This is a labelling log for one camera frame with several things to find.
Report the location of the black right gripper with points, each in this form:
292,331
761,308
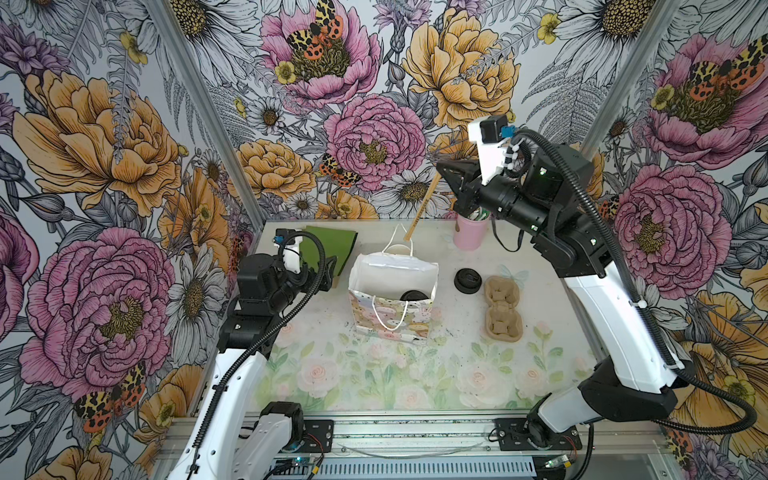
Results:
468,198

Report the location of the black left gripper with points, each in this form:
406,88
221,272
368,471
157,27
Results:
325,281

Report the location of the brown wooden stirrer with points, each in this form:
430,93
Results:
423,206

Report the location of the cartoon animal paper gift bag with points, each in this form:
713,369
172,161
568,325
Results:
377,281

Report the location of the black plastic cup lid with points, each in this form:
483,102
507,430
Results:
414,296

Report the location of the brown pulp cup carrier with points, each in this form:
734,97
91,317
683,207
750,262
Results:
503,322

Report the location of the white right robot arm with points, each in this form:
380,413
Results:
634,382

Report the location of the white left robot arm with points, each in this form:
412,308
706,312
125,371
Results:
272,289

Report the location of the pink plastic straw cup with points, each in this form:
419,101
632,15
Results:
468,234

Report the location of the stack of black lids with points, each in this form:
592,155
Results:
468,281

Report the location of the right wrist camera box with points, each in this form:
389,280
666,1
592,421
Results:
491,135

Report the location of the aluminium left corner post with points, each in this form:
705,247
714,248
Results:
184,64

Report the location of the aluminium corner post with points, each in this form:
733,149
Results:
184,64
645,47

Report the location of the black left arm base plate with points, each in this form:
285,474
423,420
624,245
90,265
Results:
317,437

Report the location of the aluminium front frame rail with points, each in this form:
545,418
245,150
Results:
391,433

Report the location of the white ventilated cable duct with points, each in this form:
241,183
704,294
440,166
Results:
515,467

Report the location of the aluminium right corner post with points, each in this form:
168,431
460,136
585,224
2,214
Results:
645,47

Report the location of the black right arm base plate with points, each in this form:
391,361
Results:
520,434

